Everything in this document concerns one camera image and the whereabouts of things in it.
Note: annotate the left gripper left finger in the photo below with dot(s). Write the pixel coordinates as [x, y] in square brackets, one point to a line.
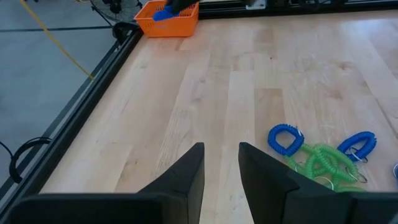
[124, 208]

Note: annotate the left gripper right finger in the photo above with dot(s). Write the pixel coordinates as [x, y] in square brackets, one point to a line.
[280, 199]

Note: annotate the black floor fan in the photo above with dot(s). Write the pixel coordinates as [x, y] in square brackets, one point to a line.
[116, 7]

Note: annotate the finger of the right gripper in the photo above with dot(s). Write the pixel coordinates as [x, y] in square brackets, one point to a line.
[188, 3]
[174, 5]

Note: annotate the black aluminium table frame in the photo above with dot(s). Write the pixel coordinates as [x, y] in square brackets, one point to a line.
[96, 90]

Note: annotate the orange plastic basket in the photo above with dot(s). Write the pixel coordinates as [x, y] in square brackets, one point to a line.
[168, 29]

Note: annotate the silver arm base bracket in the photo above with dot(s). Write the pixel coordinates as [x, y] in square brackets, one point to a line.
[256, 4]

